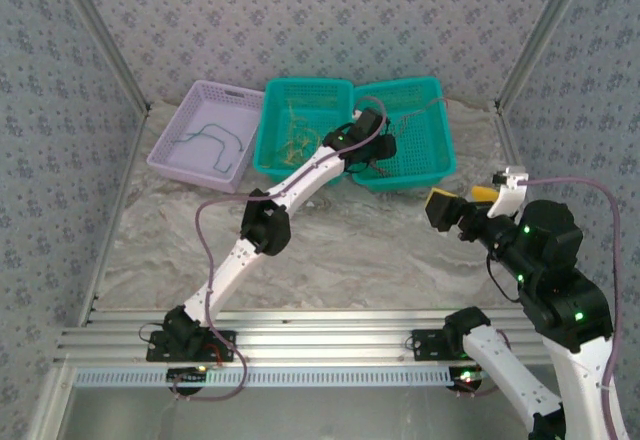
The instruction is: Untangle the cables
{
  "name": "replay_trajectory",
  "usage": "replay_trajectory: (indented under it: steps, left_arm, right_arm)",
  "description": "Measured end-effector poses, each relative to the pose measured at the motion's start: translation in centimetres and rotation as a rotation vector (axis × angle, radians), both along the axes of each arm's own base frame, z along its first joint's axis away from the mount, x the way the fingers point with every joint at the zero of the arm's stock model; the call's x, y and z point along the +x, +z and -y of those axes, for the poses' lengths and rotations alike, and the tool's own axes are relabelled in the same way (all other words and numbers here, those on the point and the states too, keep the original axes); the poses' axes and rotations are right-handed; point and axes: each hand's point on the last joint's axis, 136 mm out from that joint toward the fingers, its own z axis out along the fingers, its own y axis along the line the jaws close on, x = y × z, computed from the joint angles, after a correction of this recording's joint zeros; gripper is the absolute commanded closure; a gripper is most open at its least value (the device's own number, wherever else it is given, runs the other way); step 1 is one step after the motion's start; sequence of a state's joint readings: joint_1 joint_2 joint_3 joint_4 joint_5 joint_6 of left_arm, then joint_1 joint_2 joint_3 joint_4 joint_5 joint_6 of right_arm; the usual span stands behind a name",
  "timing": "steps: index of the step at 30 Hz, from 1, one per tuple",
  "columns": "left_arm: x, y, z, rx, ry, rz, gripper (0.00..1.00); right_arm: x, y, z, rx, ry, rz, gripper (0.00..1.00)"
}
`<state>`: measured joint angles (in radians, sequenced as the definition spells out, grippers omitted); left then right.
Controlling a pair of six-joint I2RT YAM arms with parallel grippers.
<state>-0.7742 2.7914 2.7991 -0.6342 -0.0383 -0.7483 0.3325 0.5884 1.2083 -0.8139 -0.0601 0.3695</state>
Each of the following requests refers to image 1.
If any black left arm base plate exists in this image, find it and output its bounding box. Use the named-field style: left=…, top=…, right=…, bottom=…
left=145, top=328, right=237, bottom=364

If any circuit board with LED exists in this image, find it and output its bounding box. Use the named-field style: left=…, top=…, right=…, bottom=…
left=166, top=365, right=210, bottom=384
left=449, top=367, right=494, bottom=391

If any green cable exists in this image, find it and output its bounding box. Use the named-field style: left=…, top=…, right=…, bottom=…
left=174, top=123, right=246, bottom=154
left=202, top=132, right=239, bottom=174

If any aluminium mounting rail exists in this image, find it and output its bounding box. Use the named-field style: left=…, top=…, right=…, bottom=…
left=54, top=307, right=551, bottom=366

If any aluminium frame post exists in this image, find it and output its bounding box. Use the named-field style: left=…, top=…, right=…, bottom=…
left=52, top=0, right=152, bottom=114
left=492, top=0, right=596, bottom=111

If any white slotted cable duct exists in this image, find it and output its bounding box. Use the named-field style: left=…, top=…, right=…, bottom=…
left=74, top=364, right=494, bottom=389

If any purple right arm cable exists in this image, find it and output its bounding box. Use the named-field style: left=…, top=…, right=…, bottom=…
left=522, top=175, right=624, bottom=440

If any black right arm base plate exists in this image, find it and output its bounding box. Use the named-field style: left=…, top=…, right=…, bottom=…
left=410, top=327, right=451, bottom=361

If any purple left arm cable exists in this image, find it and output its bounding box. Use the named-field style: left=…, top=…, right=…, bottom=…
left=169, top=95, right=390, bottom=402

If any teal plastic basket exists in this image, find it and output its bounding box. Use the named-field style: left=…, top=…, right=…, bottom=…
left=349, top=77, right=457, bottom=192
left=251, top=78, right=357, bottom=185

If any lilac perforated plastic basket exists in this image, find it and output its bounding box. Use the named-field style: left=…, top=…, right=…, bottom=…
left=145, top=79, right=266, bottom=194

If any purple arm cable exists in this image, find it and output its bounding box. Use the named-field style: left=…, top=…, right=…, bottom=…
left=169, top=95, right=390, bottom=402
left=522, top=175, right=624, bottom=440

